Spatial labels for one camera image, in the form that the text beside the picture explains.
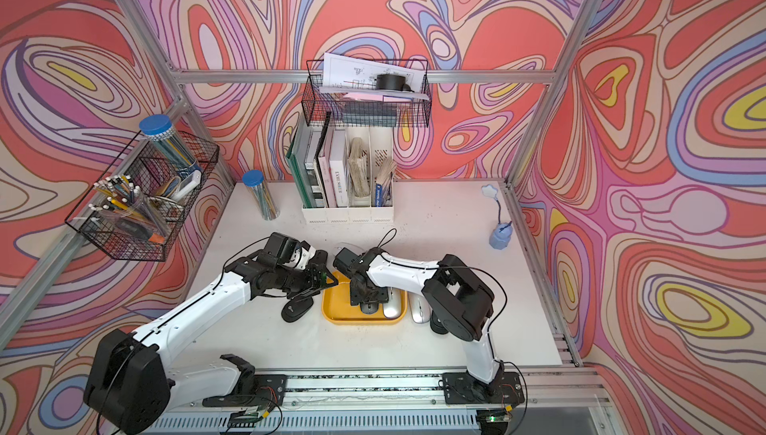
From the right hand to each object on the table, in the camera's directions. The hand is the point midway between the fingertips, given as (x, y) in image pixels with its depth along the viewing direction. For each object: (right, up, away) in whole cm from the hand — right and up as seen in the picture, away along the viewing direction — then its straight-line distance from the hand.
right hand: (369, 306), depth 88 cm
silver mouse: (+7, 0, -1) cm, 7 cm away
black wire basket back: (-17, +64, +13) cm, 67 cm away
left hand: (-10, +8, -9) cm, 15 cm away
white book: (-10, +42, +4) cm, 44 cm away
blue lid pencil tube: (-38, +38, +7) cm, 54 cm away
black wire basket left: (-50, +34, -13) cm, 62 cm away
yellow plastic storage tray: (-10, -1, -1) cm, 10 cm away
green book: (-21, +44, -2) cm, 49 cm away
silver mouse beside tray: (+15, 0, -2) cm, 15 cm away
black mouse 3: (+19, -4, -6) cm, 20 cm away
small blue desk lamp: (+42, +20, +8) cm, 47 cm away
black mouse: (-22, 0, -3) cm, 22 cm away
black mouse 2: (0, 0, -2) cm, 2 cm away
